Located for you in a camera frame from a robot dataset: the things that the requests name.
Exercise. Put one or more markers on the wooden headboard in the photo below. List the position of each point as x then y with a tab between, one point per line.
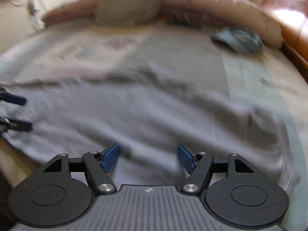
292	17

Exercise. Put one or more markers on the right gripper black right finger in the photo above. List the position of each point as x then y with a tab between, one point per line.
233	191

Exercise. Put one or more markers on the grey round face cushion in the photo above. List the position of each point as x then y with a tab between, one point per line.
126	12

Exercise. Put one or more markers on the grey printed garment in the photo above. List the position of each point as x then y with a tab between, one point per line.
148	111

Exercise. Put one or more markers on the patterned bed sheet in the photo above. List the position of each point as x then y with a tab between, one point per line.
83	49

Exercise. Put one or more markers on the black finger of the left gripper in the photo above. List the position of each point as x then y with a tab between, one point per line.
11	98
16	125

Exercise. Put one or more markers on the blue cap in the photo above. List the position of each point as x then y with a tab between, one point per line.
241	40

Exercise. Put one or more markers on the pink rolled quilt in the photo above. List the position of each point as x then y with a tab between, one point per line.
243	13

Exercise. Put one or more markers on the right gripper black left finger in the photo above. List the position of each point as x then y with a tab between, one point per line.
64	188

